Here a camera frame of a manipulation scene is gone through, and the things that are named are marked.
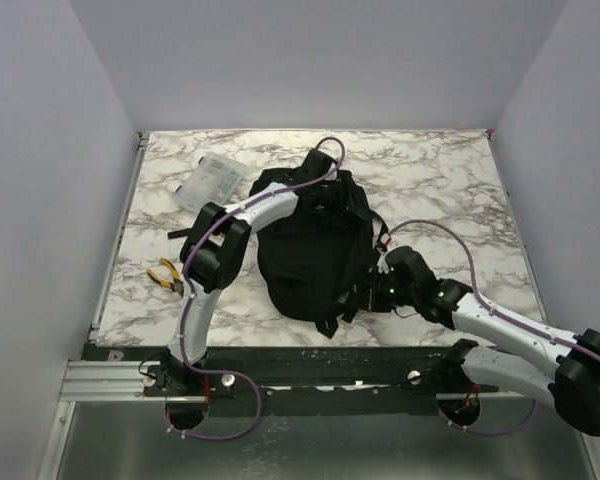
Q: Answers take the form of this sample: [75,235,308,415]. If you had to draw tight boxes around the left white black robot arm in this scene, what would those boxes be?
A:
[167,147,345,395]

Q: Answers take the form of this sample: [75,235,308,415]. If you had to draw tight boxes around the black student backpack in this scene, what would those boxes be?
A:
[167,167,394,339]

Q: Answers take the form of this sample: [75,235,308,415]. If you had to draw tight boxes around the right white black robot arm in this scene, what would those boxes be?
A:
[370,247,600,437]

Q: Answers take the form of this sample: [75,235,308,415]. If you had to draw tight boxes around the clear plastic storage box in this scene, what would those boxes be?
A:
[174,152,249,213]

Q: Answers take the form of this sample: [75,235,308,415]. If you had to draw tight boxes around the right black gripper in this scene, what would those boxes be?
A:
[352,264,419,312]

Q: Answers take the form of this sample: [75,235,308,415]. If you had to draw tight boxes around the yellow handled pliers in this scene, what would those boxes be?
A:
[146,257,186,299]

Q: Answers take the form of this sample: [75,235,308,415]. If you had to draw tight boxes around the aluminium extrusion rail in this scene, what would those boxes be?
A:
[60,361,521,404]

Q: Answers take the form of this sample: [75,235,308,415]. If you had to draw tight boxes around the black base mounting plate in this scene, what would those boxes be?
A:
[81,345,476,418]

